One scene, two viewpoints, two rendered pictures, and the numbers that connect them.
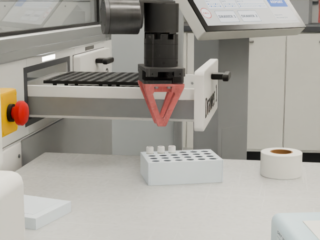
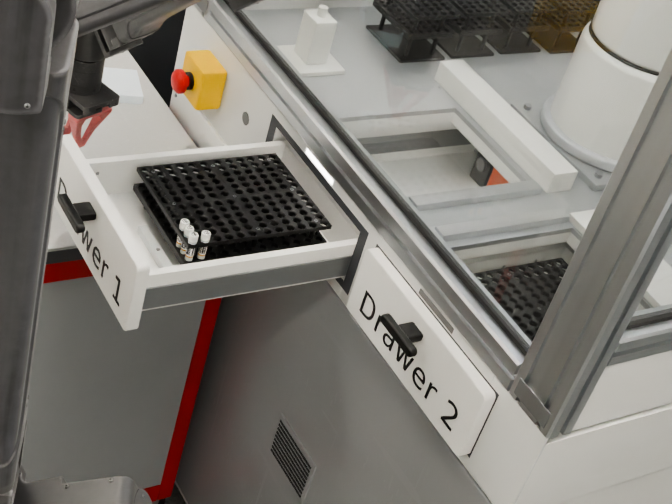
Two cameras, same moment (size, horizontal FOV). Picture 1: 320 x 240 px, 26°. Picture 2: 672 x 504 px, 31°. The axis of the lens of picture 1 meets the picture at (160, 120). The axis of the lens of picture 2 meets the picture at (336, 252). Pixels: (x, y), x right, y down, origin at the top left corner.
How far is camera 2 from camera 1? 269 cm
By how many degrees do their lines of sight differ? 114
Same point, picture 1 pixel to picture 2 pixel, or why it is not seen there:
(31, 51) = (287, 113)
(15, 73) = (260, 102)
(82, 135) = (362, 381)
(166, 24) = not seen: hidden behind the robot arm
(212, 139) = not seen: outside the picture
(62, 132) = (317, 292)
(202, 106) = not seen: hidden behind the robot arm
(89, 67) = (387, 301)
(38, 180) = (160, 147)
